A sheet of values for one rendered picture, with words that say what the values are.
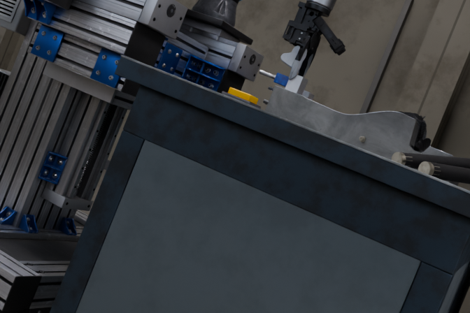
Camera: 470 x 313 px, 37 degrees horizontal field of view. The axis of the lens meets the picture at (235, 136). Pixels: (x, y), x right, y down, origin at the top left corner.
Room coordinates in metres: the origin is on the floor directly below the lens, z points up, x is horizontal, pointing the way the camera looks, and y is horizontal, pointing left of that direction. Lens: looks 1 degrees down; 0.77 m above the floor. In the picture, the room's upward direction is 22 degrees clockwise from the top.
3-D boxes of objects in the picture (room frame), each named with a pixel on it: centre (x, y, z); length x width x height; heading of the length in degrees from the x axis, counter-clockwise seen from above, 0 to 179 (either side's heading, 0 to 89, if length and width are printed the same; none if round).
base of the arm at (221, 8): (2.35, 0.21, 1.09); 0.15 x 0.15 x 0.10
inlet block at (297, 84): (1.95, -0.06, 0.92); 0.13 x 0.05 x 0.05; 68
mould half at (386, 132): (1.89, -0.33, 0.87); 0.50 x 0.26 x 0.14; 68
